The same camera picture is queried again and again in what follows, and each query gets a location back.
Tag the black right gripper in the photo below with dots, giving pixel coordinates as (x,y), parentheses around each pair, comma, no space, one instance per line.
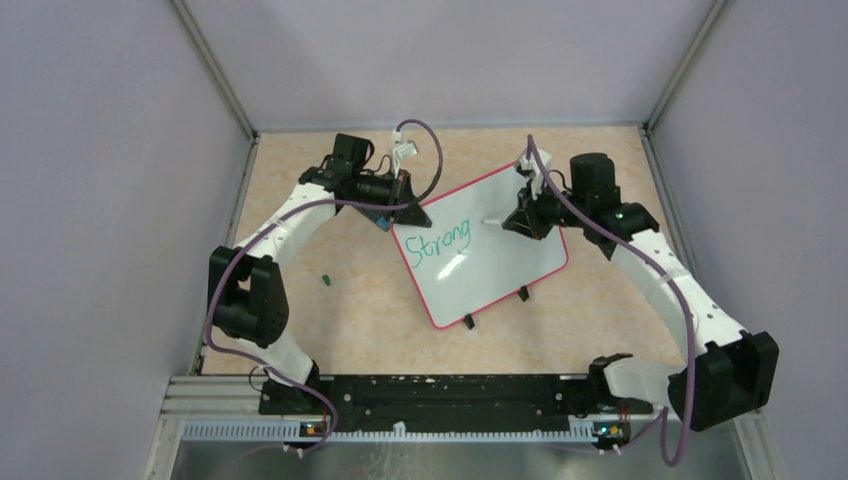
(520,221)

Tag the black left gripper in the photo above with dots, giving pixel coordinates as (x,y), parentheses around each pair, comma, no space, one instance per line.
(413,214)

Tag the pink framed whiteboard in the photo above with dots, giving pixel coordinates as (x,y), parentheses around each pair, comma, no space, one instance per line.
(460,266)

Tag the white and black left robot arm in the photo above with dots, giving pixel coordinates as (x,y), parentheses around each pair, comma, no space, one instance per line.
(247,299)

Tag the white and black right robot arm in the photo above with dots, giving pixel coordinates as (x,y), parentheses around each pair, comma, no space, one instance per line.
(728,371)

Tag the light blue toy brick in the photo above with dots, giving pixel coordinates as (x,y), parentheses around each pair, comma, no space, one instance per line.
(383,224)

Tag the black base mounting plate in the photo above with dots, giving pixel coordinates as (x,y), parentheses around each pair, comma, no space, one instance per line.
(522,403)

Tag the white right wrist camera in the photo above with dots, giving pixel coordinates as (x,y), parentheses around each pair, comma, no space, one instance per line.
(528,165)

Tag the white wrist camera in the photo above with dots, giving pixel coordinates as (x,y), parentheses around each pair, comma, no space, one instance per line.
(400,151)
(528,165)

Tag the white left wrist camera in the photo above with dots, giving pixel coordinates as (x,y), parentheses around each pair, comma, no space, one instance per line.
(400,151)

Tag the white slotted cable duct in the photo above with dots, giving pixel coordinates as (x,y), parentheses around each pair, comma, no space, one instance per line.
(288,431)

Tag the aluminium frame rail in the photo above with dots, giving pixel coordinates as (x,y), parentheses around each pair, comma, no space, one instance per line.
(211,396)

